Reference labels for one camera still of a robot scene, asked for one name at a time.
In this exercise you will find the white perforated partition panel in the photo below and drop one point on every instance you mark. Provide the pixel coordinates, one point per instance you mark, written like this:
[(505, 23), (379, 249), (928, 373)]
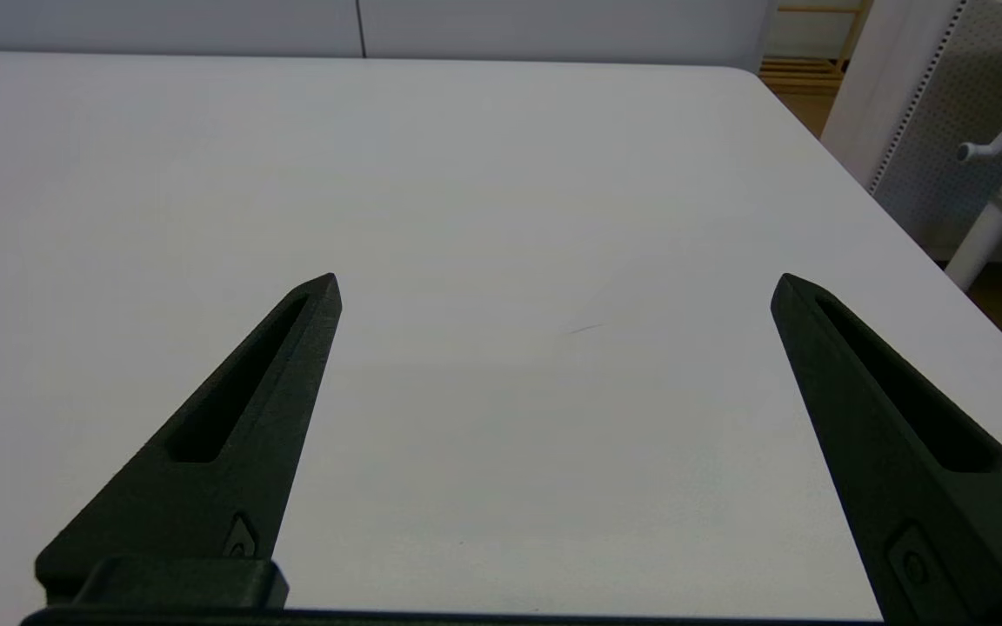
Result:
[(945, 96)]

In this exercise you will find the wooden slatted rack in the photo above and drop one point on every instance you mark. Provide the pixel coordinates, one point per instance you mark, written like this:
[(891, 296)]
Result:
[(814, 48)]

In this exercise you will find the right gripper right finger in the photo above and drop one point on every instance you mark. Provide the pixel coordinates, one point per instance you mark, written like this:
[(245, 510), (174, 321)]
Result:
[(927, 452)]

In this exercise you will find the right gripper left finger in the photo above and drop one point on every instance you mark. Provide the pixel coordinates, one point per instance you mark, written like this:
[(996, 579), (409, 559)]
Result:
[(231, 435)]

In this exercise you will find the white side table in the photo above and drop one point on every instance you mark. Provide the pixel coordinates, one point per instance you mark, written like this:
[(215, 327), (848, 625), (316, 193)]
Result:
[(1001, 209)]

